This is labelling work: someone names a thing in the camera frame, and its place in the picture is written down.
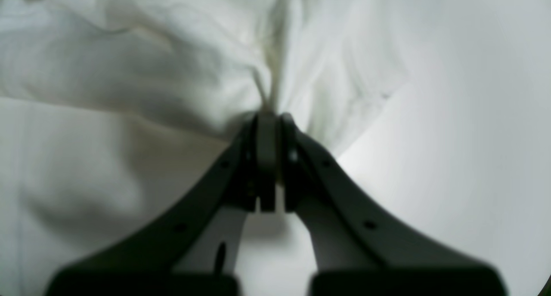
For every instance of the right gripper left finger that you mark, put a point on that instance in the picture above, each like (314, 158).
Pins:
(191, 249)

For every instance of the white printed T-shirt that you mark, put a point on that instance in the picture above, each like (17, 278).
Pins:
(104, 102)

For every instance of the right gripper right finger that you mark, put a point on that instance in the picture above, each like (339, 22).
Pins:
(360, 248)

